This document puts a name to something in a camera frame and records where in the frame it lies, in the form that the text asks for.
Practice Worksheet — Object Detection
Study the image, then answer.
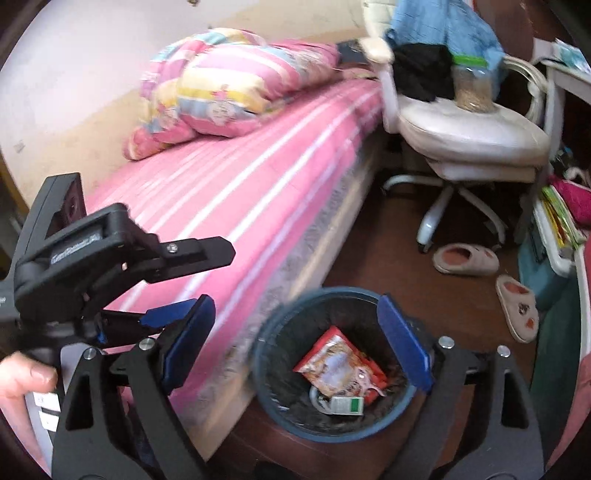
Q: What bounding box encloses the white desk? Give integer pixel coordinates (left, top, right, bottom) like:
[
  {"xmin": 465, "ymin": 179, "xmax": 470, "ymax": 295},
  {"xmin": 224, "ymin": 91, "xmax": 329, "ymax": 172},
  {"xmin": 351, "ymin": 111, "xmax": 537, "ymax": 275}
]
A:
[{"xmin": 531, "ymin": 39, "xmax": 591, "ymax": 153}]

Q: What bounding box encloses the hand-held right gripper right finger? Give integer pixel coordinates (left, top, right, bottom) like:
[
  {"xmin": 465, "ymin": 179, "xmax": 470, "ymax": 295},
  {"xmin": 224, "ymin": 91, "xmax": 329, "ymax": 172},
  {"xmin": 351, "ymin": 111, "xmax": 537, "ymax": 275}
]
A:
[{"xmin": 376, "ymin": 293, "xmax": 546, "ymax": 480}]

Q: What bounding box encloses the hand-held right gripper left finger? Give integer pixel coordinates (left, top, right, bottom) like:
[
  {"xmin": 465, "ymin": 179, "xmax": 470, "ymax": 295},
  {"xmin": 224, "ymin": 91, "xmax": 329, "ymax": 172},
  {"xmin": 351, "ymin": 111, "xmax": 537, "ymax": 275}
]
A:
[{"xmin": 50, "ymin": 294, "xmax": 218, "ymax": 480}]

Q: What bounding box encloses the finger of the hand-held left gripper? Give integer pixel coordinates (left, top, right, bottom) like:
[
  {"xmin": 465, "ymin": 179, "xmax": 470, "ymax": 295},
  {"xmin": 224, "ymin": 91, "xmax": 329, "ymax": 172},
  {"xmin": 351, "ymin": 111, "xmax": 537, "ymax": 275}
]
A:
[
  {"xmin": 99, "ymin": 298, "xmax": 199, "ymax": 347},
  {"xmin": 122, "ymin": 235, "xmax": 237, "ymax": 283}
]

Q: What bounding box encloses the red snack bag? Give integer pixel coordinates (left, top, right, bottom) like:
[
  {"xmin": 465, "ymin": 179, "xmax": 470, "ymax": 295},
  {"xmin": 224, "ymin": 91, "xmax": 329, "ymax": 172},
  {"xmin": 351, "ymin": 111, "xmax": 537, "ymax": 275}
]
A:
[{"xmin": 293, "ymin": 325, "xmax": 389, "ymax": 398}]

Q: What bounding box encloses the white and green box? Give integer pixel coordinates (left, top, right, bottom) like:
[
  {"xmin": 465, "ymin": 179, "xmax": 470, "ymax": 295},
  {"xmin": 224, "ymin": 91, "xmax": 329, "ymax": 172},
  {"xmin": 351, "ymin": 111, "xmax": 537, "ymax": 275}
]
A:
[{"xmin": 330, "ymin": 394, "xmax": 365, "ymax": 416}]

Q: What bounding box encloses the dark blue cloth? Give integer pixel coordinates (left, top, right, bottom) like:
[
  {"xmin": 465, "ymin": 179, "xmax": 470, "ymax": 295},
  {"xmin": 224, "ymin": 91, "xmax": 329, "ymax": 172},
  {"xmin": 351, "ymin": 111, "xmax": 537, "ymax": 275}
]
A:
[{"xmin": 336, "ymin": 39, "xmax": 372, "ymax": 68}]

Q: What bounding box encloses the blue trash bin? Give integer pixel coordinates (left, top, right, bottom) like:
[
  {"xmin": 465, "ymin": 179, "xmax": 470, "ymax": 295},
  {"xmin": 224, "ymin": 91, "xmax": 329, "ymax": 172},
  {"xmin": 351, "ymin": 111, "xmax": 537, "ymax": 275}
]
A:
[{"xmin": 252, "ymin": 286, "xmax": 432, "ymax": 444}]

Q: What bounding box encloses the folded cartoon striped quilt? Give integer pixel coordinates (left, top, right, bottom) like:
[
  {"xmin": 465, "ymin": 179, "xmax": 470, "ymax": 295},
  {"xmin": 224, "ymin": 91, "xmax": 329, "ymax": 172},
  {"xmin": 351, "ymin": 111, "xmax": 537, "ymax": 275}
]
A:
[{"xmin": 139, "ymin": 28, "xmax": 340, "ymax": 139}]

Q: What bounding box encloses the plastic jar with green lid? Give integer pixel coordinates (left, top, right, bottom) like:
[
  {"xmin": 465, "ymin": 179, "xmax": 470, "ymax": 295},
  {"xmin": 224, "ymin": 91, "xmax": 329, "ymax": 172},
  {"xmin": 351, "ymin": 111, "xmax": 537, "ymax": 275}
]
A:
[{"xmin": 450, "ymin": 54, "xmax": 495, "ymax": 114}]

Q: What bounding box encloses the white office chair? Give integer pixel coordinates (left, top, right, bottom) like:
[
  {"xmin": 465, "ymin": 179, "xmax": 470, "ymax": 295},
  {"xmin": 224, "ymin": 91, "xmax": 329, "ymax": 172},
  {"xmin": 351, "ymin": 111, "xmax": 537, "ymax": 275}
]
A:
[{"xmin": 362, "ymin": 0, "xmax": 552, "ymax": 254}]

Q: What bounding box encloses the stack of colourful books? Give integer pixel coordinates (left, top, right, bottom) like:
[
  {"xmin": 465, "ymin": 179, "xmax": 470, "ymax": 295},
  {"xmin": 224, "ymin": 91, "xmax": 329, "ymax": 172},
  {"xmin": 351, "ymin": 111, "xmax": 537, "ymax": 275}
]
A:
[{"xmin": 538, "ymin": 185, "xmax": 587, "ymax": 250}]

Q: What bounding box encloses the teal storage box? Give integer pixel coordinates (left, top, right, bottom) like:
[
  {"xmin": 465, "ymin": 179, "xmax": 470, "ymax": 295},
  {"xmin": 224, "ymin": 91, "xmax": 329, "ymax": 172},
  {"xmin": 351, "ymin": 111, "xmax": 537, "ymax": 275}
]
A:
[{"xmin": 518, "ymin": 240, "xmax": 571, "ymax": 311}]

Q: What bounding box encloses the black garment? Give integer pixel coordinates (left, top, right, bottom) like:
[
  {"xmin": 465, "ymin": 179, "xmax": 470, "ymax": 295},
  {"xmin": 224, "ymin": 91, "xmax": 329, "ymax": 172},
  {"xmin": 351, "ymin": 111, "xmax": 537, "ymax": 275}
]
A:
[{"xmin": 392, "ymin": 42, "xmax": 455, "ymax": 103}]

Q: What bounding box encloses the pink striped bed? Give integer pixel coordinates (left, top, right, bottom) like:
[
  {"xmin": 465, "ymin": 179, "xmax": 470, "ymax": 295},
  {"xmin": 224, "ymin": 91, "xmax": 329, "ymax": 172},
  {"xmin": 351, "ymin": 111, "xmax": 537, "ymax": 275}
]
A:
[{"xmin": 85, "ymin": 76, "xmax": 384, "ymax": 462}]

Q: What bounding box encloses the beige slipper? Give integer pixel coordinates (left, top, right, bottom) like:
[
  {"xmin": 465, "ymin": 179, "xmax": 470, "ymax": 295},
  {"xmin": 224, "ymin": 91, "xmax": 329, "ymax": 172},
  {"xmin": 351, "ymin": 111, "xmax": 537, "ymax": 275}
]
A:
[
  {"xmin": 495, "ymin": 274, "xmax": 540, "ymax": 343},
  {"xmin": 433, "ymin": 244, "xmax": 500, "ymax": 277}
]

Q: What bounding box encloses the light blue garment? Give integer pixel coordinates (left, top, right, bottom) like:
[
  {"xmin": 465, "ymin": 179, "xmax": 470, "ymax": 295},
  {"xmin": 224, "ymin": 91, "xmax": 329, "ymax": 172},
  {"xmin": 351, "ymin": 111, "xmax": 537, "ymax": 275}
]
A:
[{"xmin": 390, "ymin": 0, "xmax": 506, "ymax": 63}]

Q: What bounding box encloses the white plastic packaging ring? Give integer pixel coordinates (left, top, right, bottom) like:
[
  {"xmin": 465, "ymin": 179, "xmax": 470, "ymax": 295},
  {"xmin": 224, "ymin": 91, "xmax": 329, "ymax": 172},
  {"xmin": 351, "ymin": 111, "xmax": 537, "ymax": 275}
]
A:
[{"xmin": 309, "ymin": 385, "xmax": 334, "ymax": 414}]

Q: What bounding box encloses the person's left hand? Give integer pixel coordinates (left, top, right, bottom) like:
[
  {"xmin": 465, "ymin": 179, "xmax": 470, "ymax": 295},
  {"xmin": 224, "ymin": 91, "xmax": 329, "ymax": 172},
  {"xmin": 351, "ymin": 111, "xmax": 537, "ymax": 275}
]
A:
[{"xmin": 0, "ymin": 352, "xmax": 58, "ymax": 444}]

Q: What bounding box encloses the pink floral pillow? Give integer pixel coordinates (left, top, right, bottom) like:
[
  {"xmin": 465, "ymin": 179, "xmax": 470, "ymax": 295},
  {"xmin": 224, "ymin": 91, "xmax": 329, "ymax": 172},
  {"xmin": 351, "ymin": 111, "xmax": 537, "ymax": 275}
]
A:
[{"xmin": 124, "ymin": 122, "xmax": 197, "ymax": 161}]

